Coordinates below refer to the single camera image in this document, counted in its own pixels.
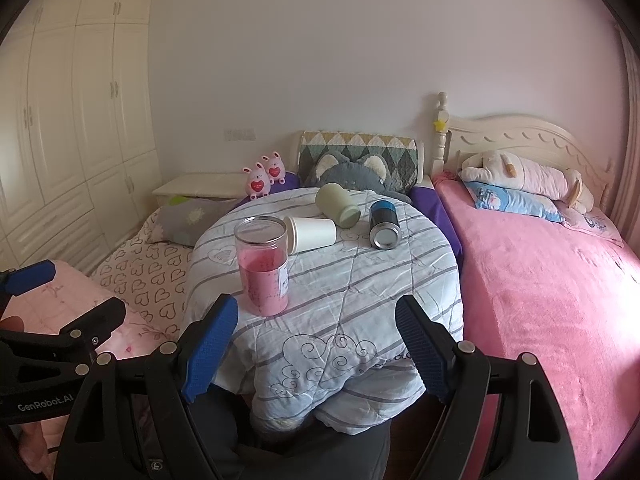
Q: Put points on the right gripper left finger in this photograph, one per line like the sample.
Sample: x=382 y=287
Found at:
x=131 y=418

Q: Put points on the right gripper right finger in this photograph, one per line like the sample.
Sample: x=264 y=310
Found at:
x=530 y=438

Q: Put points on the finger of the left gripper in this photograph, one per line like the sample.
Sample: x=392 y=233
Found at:
x=16 y=282
x=77 y=340

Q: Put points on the clear jar with pink label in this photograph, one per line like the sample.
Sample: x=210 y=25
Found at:
x=263 y=262

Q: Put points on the white paper cup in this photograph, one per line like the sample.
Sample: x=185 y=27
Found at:
x=305 y=234

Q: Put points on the sage green cup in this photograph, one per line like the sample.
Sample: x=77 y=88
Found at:
x=337 y=204

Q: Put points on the heart pattern bed sheet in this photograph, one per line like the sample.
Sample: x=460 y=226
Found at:
x=150 y=277

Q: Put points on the white wardrobe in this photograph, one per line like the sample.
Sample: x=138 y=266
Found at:
x=78 y=157

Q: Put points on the pink fleece bedspread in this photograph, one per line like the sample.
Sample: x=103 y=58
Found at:
x=570 y=298

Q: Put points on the grey floral pillow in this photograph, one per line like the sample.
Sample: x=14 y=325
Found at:
x=183 y=220

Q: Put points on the cream bedside table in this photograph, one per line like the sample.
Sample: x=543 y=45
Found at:
x=206 y=185

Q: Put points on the striped light blue quilt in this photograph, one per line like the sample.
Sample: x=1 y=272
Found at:
x=334 y=354

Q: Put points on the front pink bunny toy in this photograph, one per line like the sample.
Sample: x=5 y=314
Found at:
x=258 y=182

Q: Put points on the pink bunny toy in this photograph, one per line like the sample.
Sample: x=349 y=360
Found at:
x=274 y=167
x=258 y=182

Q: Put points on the blue cartoon pillow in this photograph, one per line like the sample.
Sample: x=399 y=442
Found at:
x=491 y=197

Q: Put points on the blue black metal can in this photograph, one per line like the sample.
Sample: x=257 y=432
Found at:
x=384 y=229

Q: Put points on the rear pink bunny toy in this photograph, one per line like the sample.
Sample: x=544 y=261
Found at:
x=274 y=167

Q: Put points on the white plush dog toy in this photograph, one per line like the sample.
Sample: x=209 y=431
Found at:
x=508 y=170

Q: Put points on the cream wooden headboard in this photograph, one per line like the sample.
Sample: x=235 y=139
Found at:
x=455 y=139

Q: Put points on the grey cat plush cushion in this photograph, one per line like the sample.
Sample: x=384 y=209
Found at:
x=369 y=173

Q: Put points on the diamond pattern quilted headboard cover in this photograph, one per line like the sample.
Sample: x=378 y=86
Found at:
x=404 y=156

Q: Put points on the wall socket plate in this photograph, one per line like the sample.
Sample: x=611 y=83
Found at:
x=239 y=135

